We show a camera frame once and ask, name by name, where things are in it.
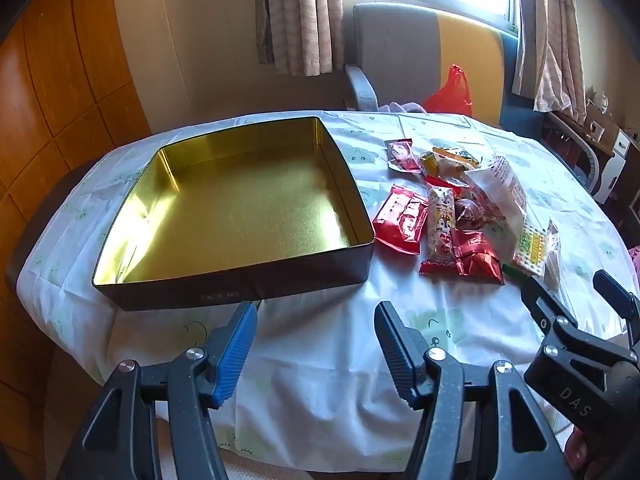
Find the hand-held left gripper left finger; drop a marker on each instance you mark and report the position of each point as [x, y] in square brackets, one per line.
[237, 355]

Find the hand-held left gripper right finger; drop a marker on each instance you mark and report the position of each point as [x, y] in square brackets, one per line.
[397, 360]

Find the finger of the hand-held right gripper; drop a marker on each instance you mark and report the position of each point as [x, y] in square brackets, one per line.
[617, 292]
[537, 300]

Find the white clear packet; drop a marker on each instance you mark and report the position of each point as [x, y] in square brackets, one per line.
[552, 255]

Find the green yellow cracker packet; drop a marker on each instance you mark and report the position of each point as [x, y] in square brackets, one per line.
[530, 250]

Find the crinkled red foil packet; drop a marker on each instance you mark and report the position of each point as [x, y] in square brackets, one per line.
[477, 257]

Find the dark brown round packet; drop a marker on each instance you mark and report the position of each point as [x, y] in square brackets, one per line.
[467, 210]

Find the large clear bread packet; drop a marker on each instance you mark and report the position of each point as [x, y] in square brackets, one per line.
[502, 190]

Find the long white red bar packet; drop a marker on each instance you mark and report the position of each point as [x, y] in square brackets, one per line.
[442, 232]

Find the large red packet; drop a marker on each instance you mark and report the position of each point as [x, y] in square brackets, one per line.
[400, 220]

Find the gold square tin box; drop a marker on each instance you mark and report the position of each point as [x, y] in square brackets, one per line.
[240, 200]

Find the clear packet with yellow cake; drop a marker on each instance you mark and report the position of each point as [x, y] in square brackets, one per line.
[457, 156]

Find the small red white packet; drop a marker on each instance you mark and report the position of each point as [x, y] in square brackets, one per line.
[401, 155]

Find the person's right hand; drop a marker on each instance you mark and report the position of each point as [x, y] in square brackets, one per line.
[577, 455]

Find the white cloud print tablecloth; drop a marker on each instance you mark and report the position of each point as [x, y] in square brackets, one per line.
[310, 360]

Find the white appliance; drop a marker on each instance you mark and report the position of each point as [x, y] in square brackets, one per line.
[615, 165]

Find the cluttered wooden side cabinet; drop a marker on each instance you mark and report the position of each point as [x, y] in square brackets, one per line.
[597, 125]

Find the red plastic bag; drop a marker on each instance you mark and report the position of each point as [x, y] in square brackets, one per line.
[452, 95]

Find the pink cloth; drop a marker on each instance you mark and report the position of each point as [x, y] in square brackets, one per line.
[400, 107]

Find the dark table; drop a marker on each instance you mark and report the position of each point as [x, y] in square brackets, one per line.
[35, 230]

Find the beige patterned curtain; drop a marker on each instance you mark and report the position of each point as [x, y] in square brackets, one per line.
[300, 15]
[555, 35]

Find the grey yellow blue armchair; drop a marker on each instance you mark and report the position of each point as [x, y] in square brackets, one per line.
[395, 45]

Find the orange wooden wardrobe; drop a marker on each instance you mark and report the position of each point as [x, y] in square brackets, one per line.
[65, 60]

